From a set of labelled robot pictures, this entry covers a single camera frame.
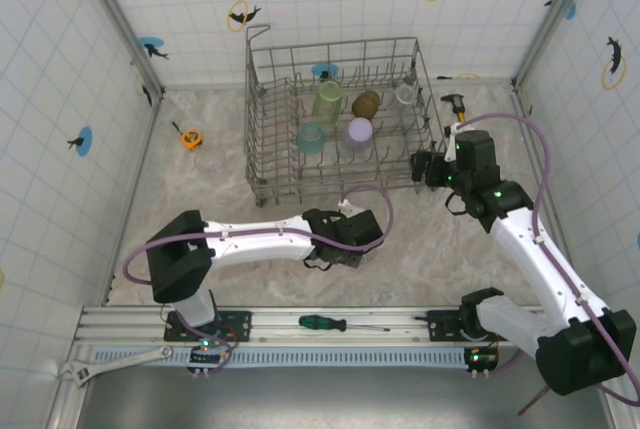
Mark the purple plastic cup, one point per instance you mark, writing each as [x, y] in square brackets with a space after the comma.
[360, 130]

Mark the amber plastic cup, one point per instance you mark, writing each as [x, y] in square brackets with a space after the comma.
[365, 105]

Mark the teal textured plastic cup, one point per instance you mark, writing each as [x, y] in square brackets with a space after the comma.
[311, 138]

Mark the tall green plastic cup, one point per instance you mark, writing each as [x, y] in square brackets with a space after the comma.
[327, 99]

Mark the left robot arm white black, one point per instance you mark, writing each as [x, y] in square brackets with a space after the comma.
[250, 241]

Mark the yellow black caliper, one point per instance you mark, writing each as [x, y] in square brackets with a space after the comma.
[456, 101]

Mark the green black screwdriver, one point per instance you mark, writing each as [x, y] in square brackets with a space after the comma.
[320, 323]

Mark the grey metal panel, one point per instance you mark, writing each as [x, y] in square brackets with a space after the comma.
[325, 399]

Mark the black controller board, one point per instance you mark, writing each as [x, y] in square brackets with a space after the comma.
[480, 360]
[200, 359]

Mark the orange tape measure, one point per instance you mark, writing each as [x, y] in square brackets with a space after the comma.
[192, 139]

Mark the yellow black screwdriver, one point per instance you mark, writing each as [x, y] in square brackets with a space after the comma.
[530, 405]

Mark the silver adjustable wrench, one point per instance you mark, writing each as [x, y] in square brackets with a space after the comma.
[80, 371]

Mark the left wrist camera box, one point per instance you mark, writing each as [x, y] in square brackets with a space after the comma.
[349, 208]

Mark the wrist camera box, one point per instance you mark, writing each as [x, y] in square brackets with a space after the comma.
[452, 141]
[349, 208]

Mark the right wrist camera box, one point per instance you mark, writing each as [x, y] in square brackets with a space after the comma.
[452, 141]

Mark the aluminium side rail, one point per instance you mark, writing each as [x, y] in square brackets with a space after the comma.
[556, 229]
[150, 131]

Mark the aluminium mounting rail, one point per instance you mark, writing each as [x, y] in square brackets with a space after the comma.
[350, 339]

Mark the aluminium frame post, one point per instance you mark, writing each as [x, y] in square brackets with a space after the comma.
[555, 19]
[120, 24]

